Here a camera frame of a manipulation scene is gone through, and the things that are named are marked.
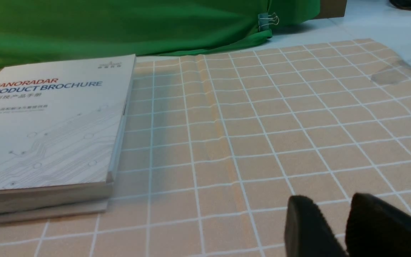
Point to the beige checkered tablecloth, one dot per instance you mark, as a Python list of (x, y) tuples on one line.
[(215, 145)]

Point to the green backdrop cloth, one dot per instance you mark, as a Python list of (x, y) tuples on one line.
[(36, 31)]

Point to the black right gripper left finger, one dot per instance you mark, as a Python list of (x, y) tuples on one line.
[(307, 233)]

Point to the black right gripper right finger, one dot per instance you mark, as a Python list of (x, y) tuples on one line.
[(376, 228)]

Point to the white Nanoradar product brochure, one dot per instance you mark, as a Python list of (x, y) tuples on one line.
[(61, 127)]

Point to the beige book under brochure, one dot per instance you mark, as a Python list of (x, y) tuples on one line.
[(57, 211)]

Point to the silver binder clip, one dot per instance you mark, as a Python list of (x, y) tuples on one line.
[(265, 20)]

